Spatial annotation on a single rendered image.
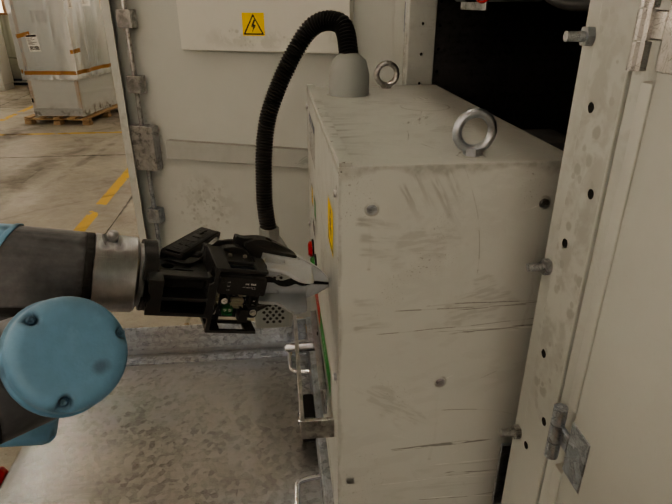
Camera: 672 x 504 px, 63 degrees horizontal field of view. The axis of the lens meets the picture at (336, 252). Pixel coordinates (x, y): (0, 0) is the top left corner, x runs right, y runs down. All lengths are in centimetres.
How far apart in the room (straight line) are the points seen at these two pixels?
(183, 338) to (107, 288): 66
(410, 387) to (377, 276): 14
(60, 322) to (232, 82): 89
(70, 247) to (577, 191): 43
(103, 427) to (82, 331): 70
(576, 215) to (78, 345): 37
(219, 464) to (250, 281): 47
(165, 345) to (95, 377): 83
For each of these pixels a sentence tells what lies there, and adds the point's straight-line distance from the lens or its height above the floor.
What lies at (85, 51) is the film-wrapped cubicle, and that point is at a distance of 836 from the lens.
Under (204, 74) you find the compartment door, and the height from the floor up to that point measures 138.
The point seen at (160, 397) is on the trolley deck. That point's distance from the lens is 111.
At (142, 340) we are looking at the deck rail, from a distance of 121.
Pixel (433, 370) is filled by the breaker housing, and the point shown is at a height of 117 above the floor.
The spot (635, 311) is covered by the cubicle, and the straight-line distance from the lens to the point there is 38.
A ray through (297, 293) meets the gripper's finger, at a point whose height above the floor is 122.
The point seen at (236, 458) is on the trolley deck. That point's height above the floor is 85.
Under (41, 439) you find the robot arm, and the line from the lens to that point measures 53.
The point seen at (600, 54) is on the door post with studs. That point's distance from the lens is 46.
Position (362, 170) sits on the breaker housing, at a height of 139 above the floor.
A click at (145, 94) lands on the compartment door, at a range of 131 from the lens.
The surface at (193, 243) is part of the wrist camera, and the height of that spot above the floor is 128.
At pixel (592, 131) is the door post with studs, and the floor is 143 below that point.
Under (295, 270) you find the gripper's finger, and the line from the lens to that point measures 60.
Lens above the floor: 152
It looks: 25 degrees down
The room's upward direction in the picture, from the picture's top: straight up
